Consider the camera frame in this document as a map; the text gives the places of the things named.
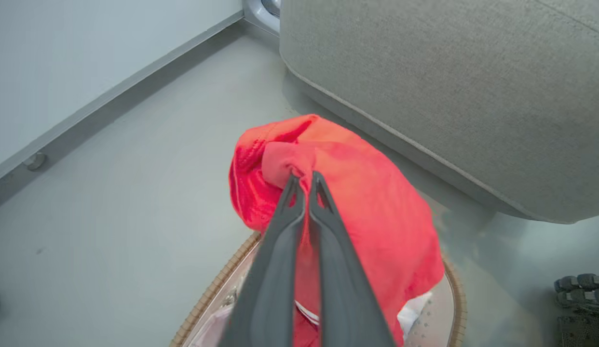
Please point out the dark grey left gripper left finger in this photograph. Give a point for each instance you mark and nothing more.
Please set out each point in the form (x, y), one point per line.
(273, 270)

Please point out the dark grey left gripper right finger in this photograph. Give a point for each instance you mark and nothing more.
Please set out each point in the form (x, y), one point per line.
(340, 289)

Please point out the red baseball jersey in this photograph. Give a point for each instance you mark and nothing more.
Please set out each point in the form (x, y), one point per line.
(367, 193)

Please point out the white basket liner cloth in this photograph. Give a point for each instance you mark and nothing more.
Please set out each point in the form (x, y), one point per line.
(413, 313)

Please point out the white laundry basket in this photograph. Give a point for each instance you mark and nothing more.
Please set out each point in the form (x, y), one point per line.
(437, 323)

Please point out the grey fabric sofa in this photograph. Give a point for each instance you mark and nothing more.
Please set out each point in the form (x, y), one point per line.
(449, 72)

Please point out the small round levelling foot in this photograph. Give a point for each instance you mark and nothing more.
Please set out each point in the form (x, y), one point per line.
(34, 160)

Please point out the grey partition bottom rail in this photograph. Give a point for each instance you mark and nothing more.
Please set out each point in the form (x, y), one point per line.
(135, 84)

